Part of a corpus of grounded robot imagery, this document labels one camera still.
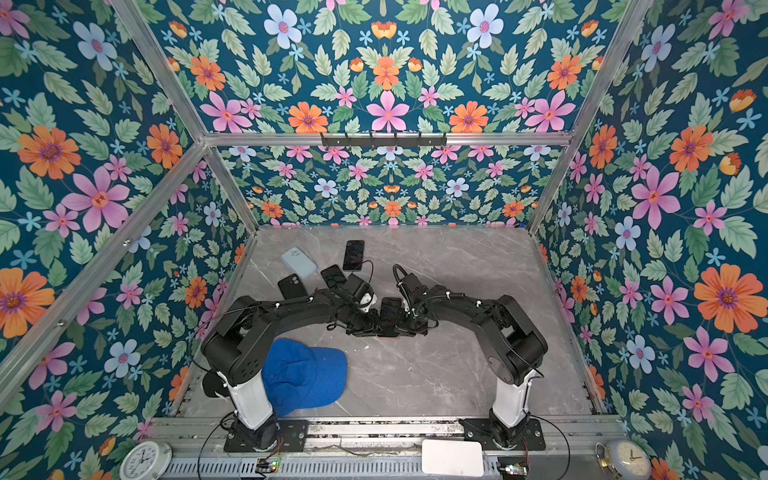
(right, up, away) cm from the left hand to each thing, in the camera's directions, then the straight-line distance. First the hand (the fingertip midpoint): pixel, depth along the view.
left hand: (388, 327), depth 88 cm
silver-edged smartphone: (-20, +14, +13) cm, 28 cm away
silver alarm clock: (+56, -25, -21) cm, 65 cm away
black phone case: (-35, +10, +15) cm, 39 cm away
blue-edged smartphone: (-14, +22, +23) cm, 34 cm away
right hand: (+2, -2, +2) cm, 4 cm away
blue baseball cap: (-25, -12, -7) cm, 29 cm away
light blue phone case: (-34, +19, +20) cm, 44 cm away
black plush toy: (-44, -11, -14) cm, 47 cm away
